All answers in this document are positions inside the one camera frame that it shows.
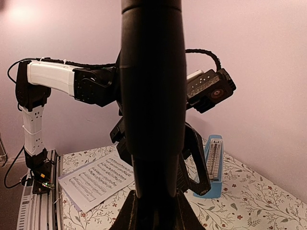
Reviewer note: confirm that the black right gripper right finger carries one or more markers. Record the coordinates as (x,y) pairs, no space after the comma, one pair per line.
(185,218)

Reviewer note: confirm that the blue metronome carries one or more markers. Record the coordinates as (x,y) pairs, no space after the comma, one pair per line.
(213,153)

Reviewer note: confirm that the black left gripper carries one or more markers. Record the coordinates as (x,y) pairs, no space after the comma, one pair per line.
(118,135)

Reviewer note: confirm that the sheet music booklet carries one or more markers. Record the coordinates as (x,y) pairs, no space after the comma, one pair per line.
(93,183)

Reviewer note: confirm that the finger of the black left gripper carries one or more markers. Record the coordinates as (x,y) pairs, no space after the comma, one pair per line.
(193,147)

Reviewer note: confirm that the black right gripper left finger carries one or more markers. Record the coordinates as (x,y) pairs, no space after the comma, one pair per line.
(130,215)

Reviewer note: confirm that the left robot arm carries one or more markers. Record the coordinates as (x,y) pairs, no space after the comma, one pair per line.
(90,84)

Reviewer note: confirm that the floral table mat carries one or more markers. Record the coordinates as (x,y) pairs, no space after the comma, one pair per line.
(248,201)

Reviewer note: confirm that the black music stand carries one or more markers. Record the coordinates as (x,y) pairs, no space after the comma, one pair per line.
(153,87)

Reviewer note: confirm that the aluminium front rail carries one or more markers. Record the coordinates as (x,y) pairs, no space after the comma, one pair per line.
(41,208)

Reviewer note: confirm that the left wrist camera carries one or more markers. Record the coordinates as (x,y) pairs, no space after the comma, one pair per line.
(206,89)

